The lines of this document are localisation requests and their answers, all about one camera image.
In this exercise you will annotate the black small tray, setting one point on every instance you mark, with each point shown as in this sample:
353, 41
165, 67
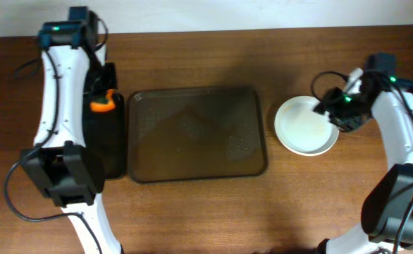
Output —
105, 135

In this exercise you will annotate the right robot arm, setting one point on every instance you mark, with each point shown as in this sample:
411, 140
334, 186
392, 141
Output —
375, 92

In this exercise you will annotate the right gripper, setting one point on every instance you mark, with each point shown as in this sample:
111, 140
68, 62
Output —
335, 115

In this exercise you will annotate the orange green scrub sponge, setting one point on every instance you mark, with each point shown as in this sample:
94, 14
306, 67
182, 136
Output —
104, 104

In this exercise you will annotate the brown serving tray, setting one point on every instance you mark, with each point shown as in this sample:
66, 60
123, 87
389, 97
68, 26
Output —
198, 133

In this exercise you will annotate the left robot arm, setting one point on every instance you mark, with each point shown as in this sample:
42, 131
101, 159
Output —
78, 81

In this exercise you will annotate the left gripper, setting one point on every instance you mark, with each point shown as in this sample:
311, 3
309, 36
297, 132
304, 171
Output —
101, 115

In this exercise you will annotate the pale blue plate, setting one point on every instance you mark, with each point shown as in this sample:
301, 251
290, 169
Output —
303, 131

